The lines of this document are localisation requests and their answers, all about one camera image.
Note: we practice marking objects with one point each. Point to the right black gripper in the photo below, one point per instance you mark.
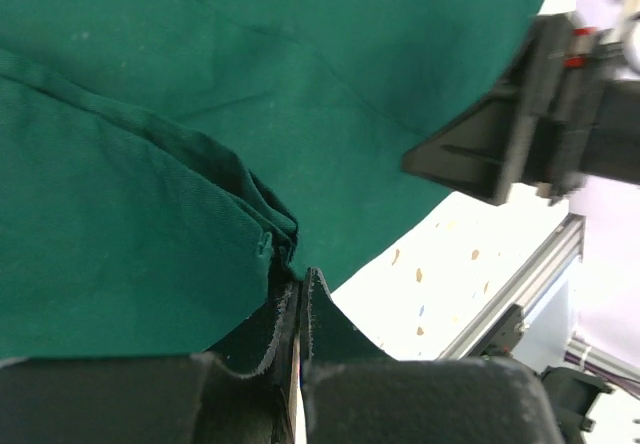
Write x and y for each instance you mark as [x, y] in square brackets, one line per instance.
[590, 127]

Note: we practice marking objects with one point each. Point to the aluminium rail frame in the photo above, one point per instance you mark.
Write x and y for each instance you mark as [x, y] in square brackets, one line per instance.
[542, 286]

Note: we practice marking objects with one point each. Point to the green surgical drape cloth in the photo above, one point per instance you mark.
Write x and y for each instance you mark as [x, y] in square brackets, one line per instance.
[163, 160]

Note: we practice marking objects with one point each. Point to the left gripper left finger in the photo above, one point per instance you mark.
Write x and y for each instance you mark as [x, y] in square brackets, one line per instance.
[249, 395]

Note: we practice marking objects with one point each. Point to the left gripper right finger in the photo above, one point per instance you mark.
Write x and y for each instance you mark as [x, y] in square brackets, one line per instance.
[346, 380]

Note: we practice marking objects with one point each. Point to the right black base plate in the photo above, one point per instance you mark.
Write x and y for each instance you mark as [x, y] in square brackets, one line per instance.
[503, 336]

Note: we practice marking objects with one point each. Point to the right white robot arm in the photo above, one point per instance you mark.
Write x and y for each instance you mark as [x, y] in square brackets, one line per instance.
[571, 389]

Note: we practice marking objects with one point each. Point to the right wrist camera red-capped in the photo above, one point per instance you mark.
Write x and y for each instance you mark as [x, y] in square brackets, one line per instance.
[619, 20]

